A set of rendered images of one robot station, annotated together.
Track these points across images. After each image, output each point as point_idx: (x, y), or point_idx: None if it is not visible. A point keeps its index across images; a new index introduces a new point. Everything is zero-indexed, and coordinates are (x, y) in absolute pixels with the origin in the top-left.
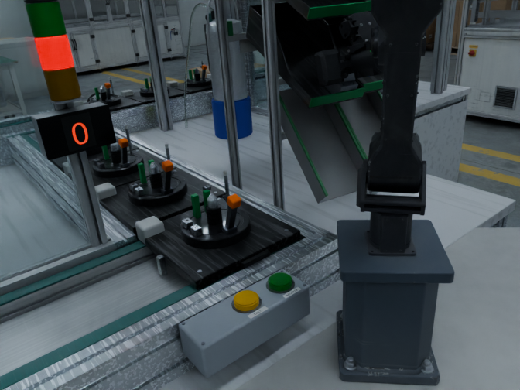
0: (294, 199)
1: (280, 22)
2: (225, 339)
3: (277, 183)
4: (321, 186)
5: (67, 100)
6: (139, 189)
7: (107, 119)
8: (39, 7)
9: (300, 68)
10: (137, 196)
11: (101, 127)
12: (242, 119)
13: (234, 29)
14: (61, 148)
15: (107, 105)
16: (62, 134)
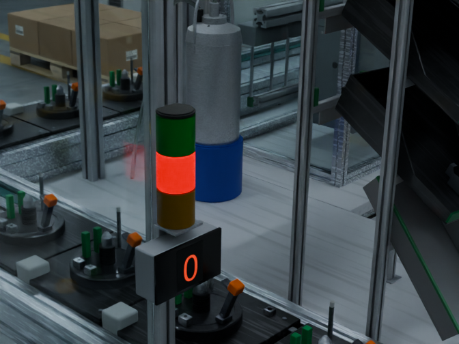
0: (361, 316)
1: (377, 89)
2: None
3: (377, 309)
4: (453, 320)
5: (186, 229)
6: (188, 318)
7: (217, 246)
8: (181, 124)
9: (416, 160)
10: (184, 328)
11: (210, 256)
12: (233, 173)
13: (235, 41)
14: (171, 289)
15: (220, 229)
16: (175, 271)
